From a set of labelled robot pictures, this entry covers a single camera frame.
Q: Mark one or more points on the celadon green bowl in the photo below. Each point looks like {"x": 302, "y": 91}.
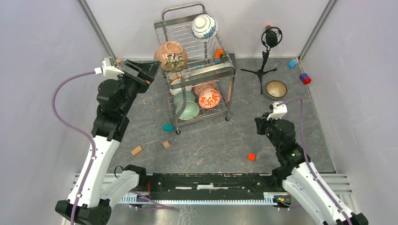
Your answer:
{"x": 179, "y": 98}
{"x": 191, "y": 110}

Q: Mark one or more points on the white blue floral bowl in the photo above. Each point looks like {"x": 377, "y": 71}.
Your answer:
{"x": 204, "y": 28}

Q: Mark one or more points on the dark bowl with lattice band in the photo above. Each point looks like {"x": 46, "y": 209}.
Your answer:
{"x": 276, "y": 89}

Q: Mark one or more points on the red cube block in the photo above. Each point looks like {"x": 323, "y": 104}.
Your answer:
{"x": 251, "y": 157}

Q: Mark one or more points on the purple and red block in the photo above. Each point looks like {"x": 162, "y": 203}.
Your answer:
{"x": 305, "y": 78}

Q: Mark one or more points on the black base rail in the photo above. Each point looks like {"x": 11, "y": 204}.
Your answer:
{"x": 208, "y": 186}

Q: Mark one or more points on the orange arch block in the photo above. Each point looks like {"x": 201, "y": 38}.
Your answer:
{"x": 219, "y": 53}

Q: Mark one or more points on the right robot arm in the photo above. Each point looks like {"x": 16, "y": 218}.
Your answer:
{"x": 298, "y": 176}

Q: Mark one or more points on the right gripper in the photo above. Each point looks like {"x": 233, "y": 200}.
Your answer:
{"x": 261, "y": 122}

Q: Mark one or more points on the white bowl with orange rim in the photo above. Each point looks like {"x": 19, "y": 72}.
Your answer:
{"x": 175, "y": 81}

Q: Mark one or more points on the black microphone on tripod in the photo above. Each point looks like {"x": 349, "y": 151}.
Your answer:
{"x": 270, "y": 38}

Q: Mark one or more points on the small wooden cube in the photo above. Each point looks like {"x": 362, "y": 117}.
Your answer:
{"x": 166, "y": 144}

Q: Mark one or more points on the teal block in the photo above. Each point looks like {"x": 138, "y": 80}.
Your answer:
{"x": 168, "y": 128}

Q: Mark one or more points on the long wooden block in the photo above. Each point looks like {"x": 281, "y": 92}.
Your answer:
{"x": 136, "y": 150}

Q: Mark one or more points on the copper bowl with floral motif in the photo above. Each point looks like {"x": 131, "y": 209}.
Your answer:
{"x": 172, "y": 56}

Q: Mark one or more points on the celadon green front bowl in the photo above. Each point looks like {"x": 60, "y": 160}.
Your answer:
{"x": 191, "y": 110}

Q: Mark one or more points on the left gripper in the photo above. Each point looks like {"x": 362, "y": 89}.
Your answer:
{"x": 146, "y": 75}

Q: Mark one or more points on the celadon green rear bowl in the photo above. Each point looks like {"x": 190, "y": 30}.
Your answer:
{"x": 179, "y": 98}

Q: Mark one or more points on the red white patterned bowl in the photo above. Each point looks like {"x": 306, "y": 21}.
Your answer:
{"x": 209, "y": 98}

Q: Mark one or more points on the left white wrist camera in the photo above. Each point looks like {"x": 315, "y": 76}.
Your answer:
{"x": 108, "y": 69}

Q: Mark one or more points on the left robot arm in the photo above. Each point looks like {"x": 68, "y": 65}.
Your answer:
{"x": 88, "y": 203}

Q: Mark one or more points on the light blue block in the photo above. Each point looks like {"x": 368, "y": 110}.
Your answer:
{"x": 292, "y": 63}

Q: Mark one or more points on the steel two-tier dish rack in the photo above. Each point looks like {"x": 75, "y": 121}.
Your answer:
{"x": 201, "y": 67}

